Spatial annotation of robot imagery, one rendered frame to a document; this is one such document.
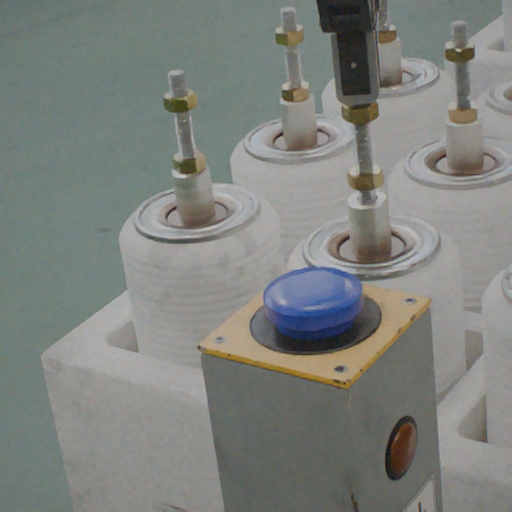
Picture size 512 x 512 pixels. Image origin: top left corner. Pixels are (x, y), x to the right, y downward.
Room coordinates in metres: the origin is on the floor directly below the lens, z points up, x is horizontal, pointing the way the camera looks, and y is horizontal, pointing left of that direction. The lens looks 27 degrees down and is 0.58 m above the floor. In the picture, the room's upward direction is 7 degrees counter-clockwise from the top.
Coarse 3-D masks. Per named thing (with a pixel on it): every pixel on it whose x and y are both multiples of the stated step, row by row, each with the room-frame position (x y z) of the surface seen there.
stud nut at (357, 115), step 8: (344, 104) 0.65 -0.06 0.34; (368, 104) 0.65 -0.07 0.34; (376, 104) 0.65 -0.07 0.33; (344, 112) 0.65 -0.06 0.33; (352, 112) 0.65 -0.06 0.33; (360, 112) 0.64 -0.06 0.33; (368, 112) 0.64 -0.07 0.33; (376, 112) 0.65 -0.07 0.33; (344, 120) 0.65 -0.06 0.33; (352, 120) 0.65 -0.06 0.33; (360, 120) 0.64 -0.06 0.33; (368, 120) 0.64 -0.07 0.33
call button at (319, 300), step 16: (288, 272) 0.49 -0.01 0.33; (304, 272) 0.48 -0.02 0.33; (320, 272) 0.48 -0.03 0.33; (336, 272) 0.48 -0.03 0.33; (272, 288) 0.47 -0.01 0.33; (288, 288) 0.47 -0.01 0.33; (304, 288) 0.47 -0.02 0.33; (320, 288) 0.47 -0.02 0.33; (336, 288) 0.47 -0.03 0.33; (352, 288) 0.47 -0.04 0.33; (272, 304) 0.46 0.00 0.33; (288, 304) 0.46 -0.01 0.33; (304, 304) 0.46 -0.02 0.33; (320, 304) 0.46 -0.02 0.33; (336, 304) 0.46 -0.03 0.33; (352, 304) 0.46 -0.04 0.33; (272, 320) 0.46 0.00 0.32; (288, 320) 0.45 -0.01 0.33; (304, 320) 0.45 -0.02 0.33; (320, 320) 0.45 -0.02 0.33; (336, 320) 0.45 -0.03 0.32; (352, 320) 0.46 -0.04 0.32; (304, 336) 0.46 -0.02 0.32; (320, 336) 0.46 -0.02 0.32
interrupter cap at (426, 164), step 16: (432, 144) 0.78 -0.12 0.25; (496, 144) 0.77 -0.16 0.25; (416, 160) 0.76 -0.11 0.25; (432, 160) 0.76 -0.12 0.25; (496, 160) 0.75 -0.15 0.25; (416, 176) 0.73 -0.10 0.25; (432, 176) 0.73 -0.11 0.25; (448, 176) 0.73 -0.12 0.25; (464, 176) 0.72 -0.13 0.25; (480, 176) 0.72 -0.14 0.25; (496, 176) 0.72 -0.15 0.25
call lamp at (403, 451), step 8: (408, 424) 0.45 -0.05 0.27; (400, 432) 0.45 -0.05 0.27; (408, 432) 0.45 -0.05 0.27; (400, 440) 0.45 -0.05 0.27; (408, 440) 0.45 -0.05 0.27; (416, 440) 0.46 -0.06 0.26; (392, 448) 0.44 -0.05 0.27; (400, 448) 0.44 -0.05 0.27; (408, 448) 0.45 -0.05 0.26; (392, 456) 0.44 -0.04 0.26; (400, 456) 0.44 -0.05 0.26; (408, 456) 0.45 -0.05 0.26; (392, 464) 0.44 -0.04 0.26; (400, 464) 0.44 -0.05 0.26; (408, 464) 0.45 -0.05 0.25; (400, 472) 0.44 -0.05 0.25
